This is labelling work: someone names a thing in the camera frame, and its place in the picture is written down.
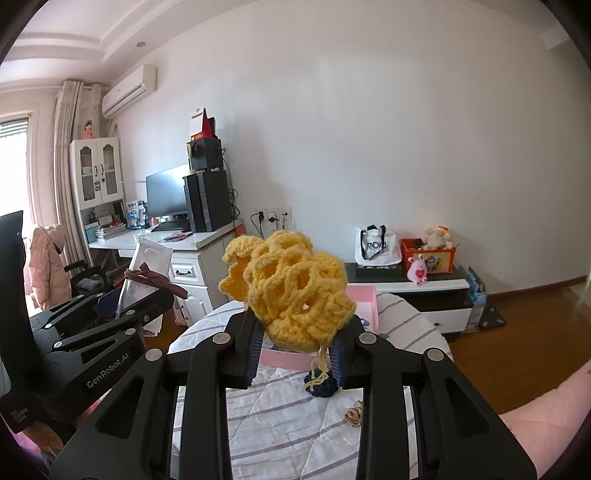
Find white air conditioner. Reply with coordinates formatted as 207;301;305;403
102;65;158;118

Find white desk with drawers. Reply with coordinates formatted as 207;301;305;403
90;228;237;326

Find black computer monitor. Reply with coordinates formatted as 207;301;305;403
145;164;190;220

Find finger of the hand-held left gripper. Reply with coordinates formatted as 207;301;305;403
51;290;175;356
30;293;121;340

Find white striped blanket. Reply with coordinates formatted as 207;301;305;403
168;293;455;480

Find black speaker box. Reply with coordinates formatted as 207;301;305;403
187;138;225;172

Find pink padded jacket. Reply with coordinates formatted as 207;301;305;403
25;224;73;311

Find black and white low cabinet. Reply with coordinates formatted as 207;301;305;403
344;264;474;335

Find pink heart plush toy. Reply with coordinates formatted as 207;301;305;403
406;258;429;283

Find orange toy box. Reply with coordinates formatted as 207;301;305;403
399;237;458;276

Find blue cardboard boxes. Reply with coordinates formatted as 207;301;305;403
465;265;488;319

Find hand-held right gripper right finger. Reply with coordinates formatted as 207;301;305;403
325;318;539;480

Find beige scrunchie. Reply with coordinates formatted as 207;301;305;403
343;401;366;428

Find beige curtain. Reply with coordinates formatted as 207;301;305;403
52;80;103;296

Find clear plastic package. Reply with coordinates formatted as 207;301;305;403
115;237;174;335

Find white tote bag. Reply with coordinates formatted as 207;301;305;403
355;224;400;268

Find yellow crochet piece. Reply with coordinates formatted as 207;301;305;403
219;231;358;356

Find person's pink clothing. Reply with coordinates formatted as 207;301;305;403
501;360;591;480

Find black office chair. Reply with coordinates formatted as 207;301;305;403
64;261;112;298

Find black computer tower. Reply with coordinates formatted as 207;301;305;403
182;170;234;233

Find pink shallow storage box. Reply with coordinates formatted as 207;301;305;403
259;284;378;370

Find white glass door cabinet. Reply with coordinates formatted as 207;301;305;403
69;137;125;213

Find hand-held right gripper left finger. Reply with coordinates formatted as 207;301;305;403
48;308;267;480

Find cream plush toy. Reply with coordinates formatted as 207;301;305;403
420;224;454;251

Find brown hair band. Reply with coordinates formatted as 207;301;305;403
124;262;188;298

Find navy crochet piece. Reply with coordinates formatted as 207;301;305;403
302;369;341;400

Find wall socket strip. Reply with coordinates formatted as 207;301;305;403
256;208;294;228

